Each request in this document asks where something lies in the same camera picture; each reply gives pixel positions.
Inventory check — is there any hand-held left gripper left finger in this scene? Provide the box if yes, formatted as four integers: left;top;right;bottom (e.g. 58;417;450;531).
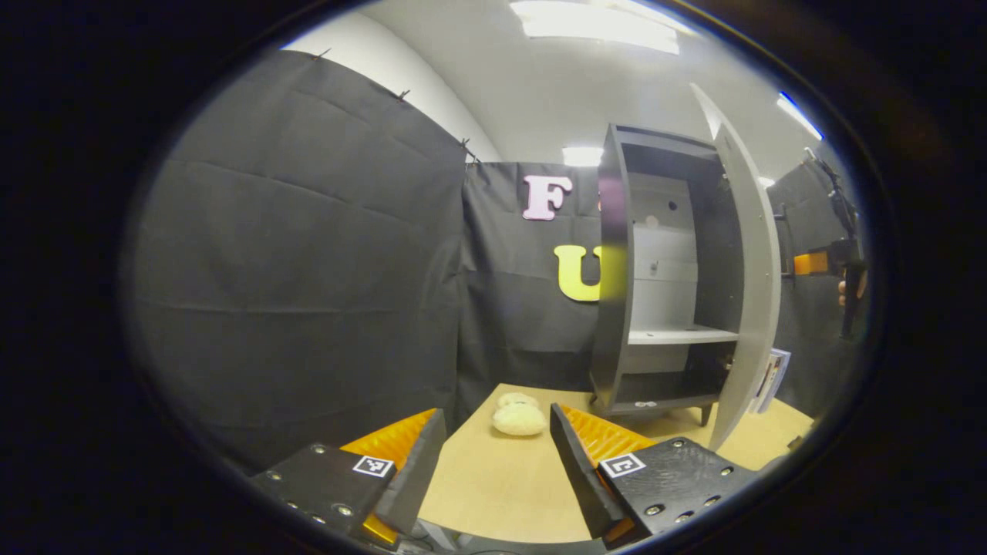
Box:
251;409;448;548

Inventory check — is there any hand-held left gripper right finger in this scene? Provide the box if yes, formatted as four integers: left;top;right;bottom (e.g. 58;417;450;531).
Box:
550;402;760;550

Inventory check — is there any dark grey cabinet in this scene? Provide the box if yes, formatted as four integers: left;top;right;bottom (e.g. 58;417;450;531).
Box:
590;123;741;426

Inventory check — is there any white cabinet shelf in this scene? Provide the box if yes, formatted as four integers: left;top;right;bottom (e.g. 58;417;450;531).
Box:
628;325;739;345

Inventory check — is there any cream plush toy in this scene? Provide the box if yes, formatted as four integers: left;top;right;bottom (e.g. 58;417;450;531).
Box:
492;392;548;437

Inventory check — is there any purple cover book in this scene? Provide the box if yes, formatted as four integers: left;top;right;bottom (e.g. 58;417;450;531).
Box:
750;348;786;415

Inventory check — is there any black backdrop cloth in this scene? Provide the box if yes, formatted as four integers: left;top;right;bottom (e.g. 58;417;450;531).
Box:
123;50;868;475

